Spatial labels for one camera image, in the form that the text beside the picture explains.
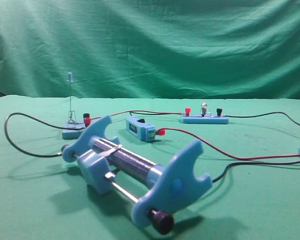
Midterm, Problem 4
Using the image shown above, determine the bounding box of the blue bulb holder base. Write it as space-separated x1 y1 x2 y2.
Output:
180 107 229 125

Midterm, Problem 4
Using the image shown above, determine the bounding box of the small glass light bulb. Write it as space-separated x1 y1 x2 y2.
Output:
200 102 208 117

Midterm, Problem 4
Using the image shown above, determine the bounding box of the blue battery holder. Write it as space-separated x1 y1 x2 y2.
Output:
125 116 166 142

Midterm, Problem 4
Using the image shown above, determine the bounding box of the blue sliding rheostat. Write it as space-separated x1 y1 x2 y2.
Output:
61 115 213 235

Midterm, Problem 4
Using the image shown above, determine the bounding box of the green backdrop cloth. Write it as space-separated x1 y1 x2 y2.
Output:
0 0 300 99

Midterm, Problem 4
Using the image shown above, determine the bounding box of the green table cloth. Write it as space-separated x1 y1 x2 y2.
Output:
0 95 300 240

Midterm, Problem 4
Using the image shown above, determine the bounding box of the long red wire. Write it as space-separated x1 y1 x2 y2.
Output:
164 127 300 160

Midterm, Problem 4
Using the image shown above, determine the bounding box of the red wire switch to bulb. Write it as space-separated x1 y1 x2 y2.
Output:
90 110 186 121

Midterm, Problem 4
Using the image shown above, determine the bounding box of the black wire left loop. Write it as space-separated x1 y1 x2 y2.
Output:
4 112 87 158

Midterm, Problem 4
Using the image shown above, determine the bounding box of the black wire right side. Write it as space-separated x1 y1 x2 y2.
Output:
224 112 300 131

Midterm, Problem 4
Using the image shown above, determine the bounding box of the black wire to rheostat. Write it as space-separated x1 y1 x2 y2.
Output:
211 158 300 183

